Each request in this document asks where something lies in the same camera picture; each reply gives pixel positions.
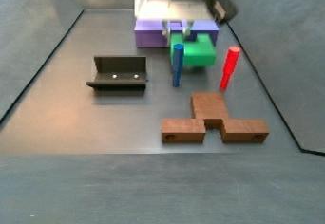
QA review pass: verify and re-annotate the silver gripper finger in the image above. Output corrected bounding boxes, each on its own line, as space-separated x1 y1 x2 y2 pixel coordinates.
162 20 170 42
182 20 191 40

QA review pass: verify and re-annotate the green U-shaped block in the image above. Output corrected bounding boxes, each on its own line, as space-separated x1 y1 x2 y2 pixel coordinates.
170 33 215 67

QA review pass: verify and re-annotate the black angle bracket fixture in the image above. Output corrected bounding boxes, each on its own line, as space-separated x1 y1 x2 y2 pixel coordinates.
87 55 147 88

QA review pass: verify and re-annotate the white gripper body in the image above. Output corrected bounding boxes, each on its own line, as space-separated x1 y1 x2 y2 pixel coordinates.
135 0 236 23

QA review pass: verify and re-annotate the purple board with cross slot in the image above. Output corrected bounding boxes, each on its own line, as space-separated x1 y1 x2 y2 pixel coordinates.
135 20 218 47

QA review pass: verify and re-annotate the red cylindrical peg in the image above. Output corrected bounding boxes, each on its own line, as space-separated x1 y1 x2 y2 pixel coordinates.
219 46 240 90

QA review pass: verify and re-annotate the blue cylindrical peg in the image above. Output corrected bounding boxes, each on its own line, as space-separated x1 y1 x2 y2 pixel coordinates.
172 44 184 87

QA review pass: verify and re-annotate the brown T-shaped block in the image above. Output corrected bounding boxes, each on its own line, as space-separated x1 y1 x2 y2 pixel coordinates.
162 92 269 143

